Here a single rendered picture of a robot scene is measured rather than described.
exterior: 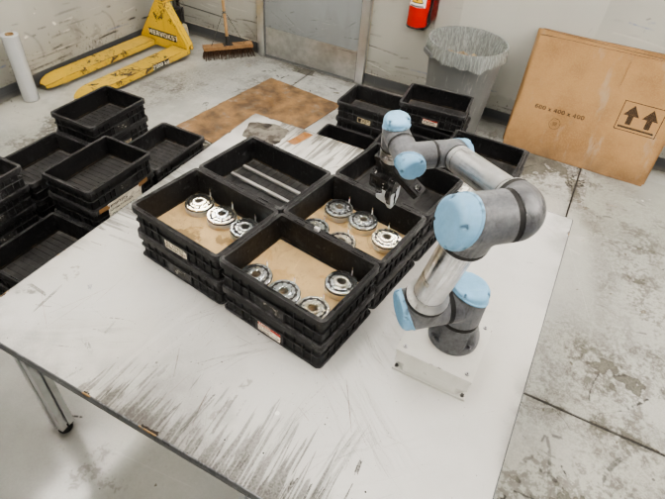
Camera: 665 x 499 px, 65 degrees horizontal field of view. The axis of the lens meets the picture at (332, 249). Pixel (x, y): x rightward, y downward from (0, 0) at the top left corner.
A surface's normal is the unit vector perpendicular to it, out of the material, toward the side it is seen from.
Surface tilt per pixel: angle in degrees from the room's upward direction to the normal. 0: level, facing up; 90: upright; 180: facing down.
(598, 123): 75
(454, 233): 83
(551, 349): 0
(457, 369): 1
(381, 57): 90
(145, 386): 0
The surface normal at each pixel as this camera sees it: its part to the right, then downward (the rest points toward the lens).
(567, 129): -0.43, 0.36
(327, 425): 0.07, -0.73
